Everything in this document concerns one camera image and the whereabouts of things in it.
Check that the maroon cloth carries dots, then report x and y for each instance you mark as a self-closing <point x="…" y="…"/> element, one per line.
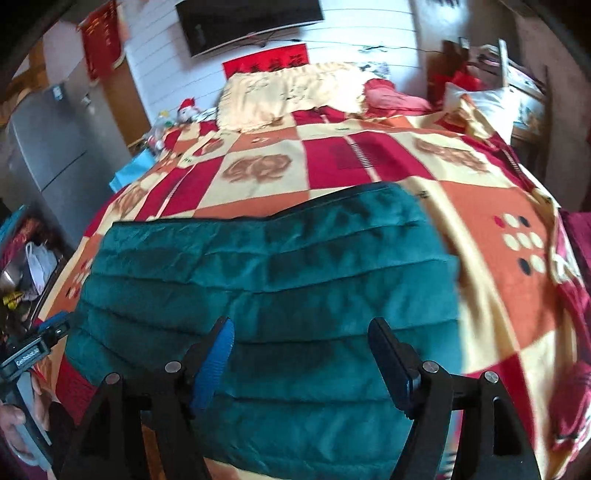
<point x="575" y="226"/>

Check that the red white plush toy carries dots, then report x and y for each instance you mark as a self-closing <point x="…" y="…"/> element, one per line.
<point x="188" y="110"/>

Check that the person's left hand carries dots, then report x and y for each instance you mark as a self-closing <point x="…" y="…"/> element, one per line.
<point x="11" y="424"/>

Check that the red orange checkered blanket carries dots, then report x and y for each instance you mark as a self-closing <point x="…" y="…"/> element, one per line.
<point x="485" y="221"/>

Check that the white plastic bag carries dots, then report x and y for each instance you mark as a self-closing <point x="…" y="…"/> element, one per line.
<point x="40" y="267"/>

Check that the wooden frame furniture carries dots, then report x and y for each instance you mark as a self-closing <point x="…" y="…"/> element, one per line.
<point x="526" y="92"/>

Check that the red cloth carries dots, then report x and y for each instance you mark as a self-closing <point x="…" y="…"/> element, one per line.
<point x="461" y="81"/>

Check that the red wall poster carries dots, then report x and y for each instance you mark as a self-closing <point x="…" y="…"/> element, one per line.
<point x="277" y="57"/>

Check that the red pillow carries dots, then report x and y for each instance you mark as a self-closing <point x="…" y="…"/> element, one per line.
<point x="392" y="99"/>

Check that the black wall television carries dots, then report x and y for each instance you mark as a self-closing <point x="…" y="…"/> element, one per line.
<point x="244" y="18"/>

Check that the grey refrigerator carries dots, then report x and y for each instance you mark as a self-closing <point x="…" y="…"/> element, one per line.
<point x="60" y="147"/>

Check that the brown wooden door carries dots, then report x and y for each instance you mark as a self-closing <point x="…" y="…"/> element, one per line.
<point x="124" y="101"/>

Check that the red hanging banner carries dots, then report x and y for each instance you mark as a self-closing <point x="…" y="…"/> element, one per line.
<point x="104" y="37"/>

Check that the metal pot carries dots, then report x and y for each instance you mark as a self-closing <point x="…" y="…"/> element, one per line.
<point x="10" y="277"/>

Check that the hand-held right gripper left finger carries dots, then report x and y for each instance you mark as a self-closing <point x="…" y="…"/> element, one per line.
<point x="214" y="364"/>

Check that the teal puffer jacket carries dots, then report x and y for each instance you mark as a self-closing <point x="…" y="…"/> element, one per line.
<point x="277" y="277"/>

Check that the white pillow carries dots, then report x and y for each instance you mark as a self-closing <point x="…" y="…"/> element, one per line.
<point x="489" y="106"/>

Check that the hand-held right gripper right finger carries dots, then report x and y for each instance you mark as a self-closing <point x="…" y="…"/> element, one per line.
<point x="392" y="364"/>

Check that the cream folded blanket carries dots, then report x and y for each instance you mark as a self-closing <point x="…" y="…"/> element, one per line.
<point x="286" y="92"/>

